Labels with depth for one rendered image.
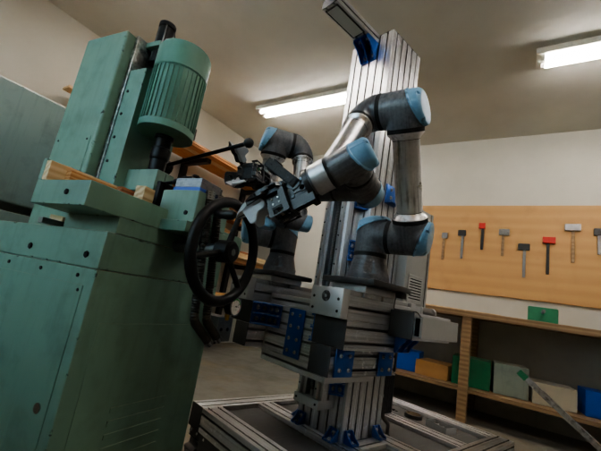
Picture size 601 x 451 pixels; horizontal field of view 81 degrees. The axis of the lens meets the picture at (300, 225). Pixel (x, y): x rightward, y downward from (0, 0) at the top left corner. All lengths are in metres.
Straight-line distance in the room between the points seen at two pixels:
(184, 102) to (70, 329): 0.72
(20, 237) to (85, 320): 0.38
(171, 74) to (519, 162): 3.58
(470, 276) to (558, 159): 1.38
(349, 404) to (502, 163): 3.25
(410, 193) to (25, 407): 1.14
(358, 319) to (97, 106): 1.10
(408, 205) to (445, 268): 2.80
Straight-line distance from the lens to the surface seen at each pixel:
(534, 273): 3.89
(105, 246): 0.93
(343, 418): 1.51
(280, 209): 0.82
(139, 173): 1.23
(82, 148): 1.35
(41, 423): 1.01
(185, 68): 1.29
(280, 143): 1.59
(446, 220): 4.06
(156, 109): 1.22
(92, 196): 0.91
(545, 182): 4.14
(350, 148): 0.78
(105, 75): 1.46
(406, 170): 1.16
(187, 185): 1.04
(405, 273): 1.64
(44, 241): 1.12
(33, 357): 1.06
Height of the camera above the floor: 0.72
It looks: 12 degrees up
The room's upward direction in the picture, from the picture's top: 10 degrees clockwise
